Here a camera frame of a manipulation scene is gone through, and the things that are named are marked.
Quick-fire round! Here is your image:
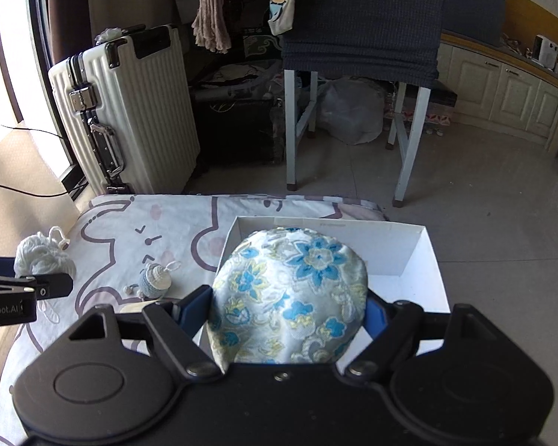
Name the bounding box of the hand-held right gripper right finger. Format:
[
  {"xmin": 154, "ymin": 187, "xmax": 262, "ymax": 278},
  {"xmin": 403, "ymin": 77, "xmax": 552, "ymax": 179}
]
[{"xmin": 344, "ymin": 294, "xmax": 510, "ymax": 378}]

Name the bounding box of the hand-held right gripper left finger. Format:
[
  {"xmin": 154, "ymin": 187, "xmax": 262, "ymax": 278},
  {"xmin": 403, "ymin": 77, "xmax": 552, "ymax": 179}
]
[{"xmin": 62, "ymin": 285, "xmax": 223, "ymax": 381}]

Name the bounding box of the white yarn ball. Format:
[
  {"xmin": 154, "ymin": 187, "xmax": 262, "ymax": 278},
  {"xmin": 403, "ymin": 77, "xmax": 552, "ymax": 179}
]
[{"xmin": 13, "ymin": 226, "xmax": 76, "ymax": 279}]

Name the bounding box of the white cardboard box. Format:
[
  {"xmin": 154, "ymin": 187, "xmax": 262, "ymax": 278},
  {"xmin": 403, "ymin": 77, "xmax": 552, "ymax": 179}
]
[{"xmin": 193, "ymin": 215, "xmax": 451, "ymax": 368}]

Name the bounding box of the blue floral fabric pouch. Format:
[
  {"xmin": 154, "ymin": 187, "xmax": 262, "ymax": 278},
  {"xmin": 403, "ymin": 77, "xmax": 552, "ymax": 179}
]
[{"xmin": 206, "ymin": 227, "xmax": 370, "ymax": 375}]

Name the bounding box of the blue grey crochet doll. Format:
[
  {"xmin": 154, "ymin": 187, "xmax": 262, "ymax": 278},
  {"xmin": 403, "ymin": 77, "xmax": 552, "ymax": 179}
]
[{"xmin": 125, "ymin": 260, "xmax": 182, "ymax": 299}]

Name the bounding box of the printed cartoon blanket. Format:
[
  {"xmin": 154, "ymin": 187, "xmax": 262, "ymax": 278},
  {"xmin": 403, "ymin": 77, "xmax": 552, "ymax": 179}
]
[{"xmin": 0, "ymin": 194, "xmax": 391, "ymax": 446}]

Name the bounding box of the black case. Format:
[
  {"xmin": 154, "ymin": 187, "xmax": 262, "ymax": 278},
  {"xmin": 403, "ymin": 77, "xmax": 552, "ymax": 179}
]
[{"xmin": 193, "ymin": 95, "xmax": 284, "ymax": 168}]

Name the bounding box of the white ribbed suitcase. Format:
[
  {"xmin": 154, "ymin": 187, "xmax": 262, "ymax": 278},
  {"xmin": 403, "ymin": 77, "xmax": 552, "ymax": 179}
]
[{"xmin": 48, "ymin": 24, "xmax": 202, "ymax": 196}]

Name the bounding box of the patterned floor mat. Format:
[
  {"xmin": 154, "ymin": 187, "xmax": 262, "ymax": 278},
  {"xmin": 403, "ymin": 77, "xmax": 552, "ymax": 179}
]
[{"xmin": 384, "ymin": 102, "xmax": 452, "ymax": 135}]

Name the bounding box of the clear plastic bag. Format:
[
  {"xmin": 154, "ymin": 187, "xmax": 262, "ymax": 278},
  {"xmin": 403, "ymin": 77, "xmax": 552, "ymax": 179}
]
[{"xmin": 316, "ymin": 78, "xmax": 387, "ymax": 145}]

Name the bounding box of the pile of dark clothes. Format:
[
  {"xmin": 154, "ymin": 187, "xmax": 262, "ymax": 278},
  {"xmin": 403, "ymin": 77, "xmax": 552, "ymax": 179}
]
[{"xmin": 205, "ymin": 62, "xmax": 280, "ymax": 98}]

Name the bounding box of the cream kitchen cabinet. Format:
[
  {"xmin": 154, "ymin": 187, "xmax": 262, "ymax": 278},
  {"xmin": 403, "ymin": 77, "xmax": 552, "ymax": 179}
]
[{"xmin": 439, "ymin": 30, "xmax": 558, "ymax": 138}]

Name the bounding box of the dark brown curtain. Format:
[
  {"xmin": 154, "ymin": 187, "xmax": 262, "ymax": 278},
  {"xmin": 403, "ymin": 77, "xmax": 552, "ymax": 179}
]
[{"xmin": 46, "ymin": 0, "xmax": 94, "ymax": 63}]

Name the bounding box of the green patterned cloth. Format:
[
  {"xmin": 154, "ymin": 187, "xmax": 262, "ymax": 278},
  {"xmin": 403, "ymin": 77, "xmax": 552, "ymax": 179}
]
[{"xmin": 242, "ymin": 32, "xmax": 284, "ymax": 61}]

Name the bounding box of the beige fringed scarf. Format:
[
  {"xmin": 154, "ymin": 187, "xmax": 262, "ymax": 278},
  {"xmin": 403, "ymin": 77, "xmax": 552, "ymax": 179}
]
[{"xmin": 192, "ymin": 0, "xmax": 233, "ymax": 54}]

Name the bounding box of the dark knitted table cloth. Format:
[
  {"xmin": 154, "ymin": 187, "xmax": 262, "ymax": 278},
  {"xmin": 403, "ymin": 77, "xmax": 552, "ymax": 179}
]
[{"xmin": 281, "ymin": 0, "xmax": 447, "ymax": 90}]

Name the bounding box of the white countertop appliance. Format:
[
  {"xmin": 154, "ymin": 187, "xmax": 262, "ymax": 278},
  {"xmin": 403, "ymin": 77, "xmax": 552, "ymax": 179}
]
[{"xmin": 532, "ymin": 35, "xmax": 558, "ymax": 67}]

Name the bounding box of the large dark grey box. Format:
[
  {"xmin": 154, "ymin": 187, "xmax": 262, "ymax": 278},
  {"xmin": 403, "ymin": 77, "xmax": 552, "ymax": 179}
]
[{"xmin": 446, "ymin": 0, "xmax": 507, "ymax": 47}]

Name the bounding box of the black cable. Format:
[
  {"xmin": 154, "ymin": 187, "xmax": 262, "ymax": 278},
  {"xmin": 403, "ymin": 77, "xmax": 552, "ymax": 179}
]
[
  {"xmin": 0, "ymin": 179, "xmax": 70, "ymax": 197},
  {"xmin": 0, "ymin": 114, "xmax": 66, "ymax": 140}
]

